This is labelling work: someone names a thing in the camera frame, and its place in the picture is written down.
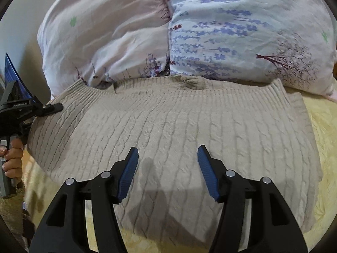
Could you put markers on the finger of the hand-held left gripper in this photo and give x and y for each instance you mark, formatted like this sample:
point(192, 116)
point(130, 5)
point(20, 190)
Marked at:
point(52, 108)

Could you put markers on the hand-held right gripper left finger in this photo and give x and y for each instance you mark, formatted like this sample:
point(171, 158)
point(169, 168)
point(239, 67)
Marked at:
point(129, 174)

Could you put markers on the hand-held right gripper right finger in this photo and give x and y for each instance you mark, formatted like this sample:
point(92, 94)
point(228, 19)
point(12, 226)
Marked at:
point(208, 174)

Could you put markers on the person's left hand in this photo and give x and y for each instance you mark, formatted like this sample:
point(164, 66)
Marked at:
point(14, 160)

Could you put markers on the dark flat screen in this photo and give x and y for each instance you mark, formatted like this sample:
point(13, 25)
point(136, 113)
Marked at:
point(15, 73)

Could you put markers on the pale pink pillow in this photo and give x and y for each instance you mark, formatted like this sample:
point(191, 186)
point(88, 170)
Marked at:
point(105, 31)

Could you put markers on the yellow patterned bed sheet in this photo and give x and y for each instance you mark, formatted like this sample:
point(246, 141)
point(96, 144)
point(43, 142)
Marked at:
point(325, 150)

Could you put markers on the floral blue white pillow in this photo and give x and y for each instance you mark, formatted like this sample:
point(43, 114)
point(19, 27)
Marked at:
point(237, 31)

